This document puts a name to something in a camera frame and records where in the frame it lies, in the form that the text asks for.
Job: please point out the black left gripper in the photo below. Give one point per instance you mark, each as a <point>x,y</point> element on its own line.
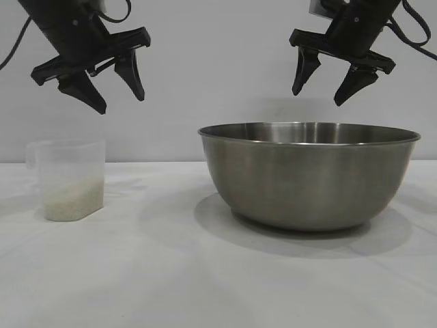
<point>68,30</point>

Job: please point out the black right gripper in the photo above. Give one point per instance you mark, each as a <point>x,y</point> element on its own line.
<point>355,27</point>

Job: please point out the clear plastic measuring cup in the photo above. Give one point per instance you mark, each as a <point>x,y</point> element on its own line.
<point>68,164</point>

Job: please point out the stainless steel mixing bowl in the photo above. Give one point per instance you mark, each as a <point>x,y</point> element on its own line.
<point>307,184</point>

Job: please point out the white uncooked rice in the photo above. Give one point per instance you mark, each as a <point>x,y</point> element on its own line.
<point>73,201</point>

